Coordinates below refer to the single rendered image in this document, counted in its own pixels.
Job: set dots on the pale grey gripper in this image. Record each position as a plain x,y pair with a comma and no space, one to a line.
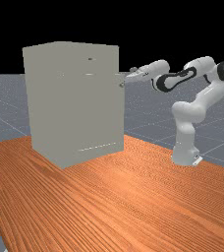
141,73

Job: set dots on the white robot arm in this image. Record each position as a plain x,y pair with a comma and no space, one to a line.
186,111

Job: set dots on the pale grey cabinet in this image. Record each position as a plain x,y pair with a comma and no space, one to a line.
74,105

